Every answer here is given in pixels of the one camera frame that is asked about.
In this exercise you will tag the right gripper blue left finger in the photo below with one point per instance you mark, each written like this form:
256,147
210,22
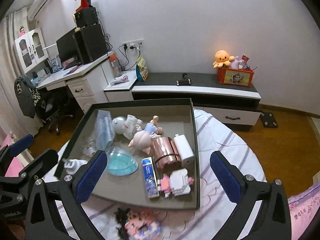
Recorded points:
87,176

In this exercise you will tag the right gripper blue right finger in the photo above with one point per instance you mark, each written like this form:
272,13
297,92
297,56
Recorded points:
229,176

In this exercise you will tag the white plastic fan housing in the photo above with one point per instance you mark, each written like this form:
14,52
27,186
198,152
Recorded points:
71,166

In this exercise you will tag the clear heart-shaped teal box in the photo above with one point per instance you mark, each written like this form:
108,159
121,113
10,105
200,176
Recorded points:
120,162

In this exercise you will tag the clear plastic storage box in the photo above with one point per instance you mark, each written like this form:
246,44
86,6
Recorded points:
104,130

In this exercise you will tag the pink white brick figure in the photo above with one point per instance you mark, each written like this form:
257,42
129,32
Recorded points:
178,183

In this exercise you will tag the white power adapter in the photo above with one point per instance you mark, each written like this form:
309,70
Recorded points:
184,149

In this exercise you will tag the astronaut figure silver helmet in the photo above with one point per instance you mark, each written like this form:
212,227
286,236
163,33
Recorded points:
126,126

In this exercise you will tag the pig-tailed doll figurine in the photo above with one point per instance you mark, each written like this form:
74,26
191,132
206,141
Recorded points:
143,138

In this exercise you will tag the rose gold cylinder device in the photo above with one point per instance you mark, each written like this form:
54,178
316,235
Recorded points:
165,154

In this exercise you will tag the clear bag with parts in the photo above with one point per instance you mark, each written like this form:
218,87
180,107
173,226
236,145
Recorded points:
89,148

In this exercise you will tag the black hair clip white flowers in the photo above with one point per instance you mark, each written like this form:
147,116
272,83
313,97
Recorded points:
121,217

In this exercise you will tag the blue patterned lighter box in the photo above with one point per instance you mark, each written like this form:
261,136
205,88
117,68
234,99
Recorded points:
150,179

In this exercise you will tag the large pink black-rimmed box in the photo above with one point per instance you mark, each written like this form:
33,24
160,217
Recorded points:
176,116

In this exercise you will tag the office chair with jacket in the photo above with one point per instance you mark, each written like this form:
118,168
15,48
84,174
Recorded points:
50,106

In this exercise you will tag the black floor scale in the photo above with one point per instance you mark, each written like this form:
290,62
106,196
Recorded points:
268,120

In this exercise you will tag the low black white cabinet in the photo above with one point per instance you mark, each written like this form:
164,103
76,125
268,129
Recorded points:
235,106

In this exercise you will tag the white nightstand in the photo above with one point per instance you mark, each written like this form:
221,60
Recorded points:
122,91

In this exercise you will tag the white desk with drawers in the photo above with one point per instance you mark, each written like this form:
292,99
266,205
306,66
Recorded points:
86,82

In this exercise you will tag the red orange picture box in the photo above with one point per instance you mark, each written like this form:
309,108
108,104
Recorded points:
238,77

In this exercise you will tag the bottle with orange cap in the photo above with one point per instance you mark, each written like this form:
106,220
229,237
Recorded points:
115,66

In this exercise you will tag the blue yellow snack bag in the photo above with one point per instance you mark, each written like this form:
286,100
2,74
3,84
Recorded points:
142,72

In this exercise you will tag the orange octopus plush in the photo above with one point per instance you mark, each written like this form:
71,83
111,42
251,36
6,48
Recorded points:
222,58

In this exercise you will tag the white glass-door cabinet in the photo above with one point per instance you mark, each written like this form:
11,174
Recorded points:
31,49

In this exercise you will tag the black computer monitor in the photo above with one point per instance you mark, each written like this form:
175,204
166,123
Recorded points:
68,48

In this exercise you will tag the black speaker on tower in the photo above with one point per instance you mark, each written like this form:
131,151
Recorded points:
86,16

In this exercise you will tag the red triangular box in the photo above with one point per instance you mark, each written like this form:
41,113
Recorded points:
83,4

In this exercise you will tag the white wall power strip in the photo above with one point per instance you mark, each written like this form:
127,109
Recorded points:
134,44

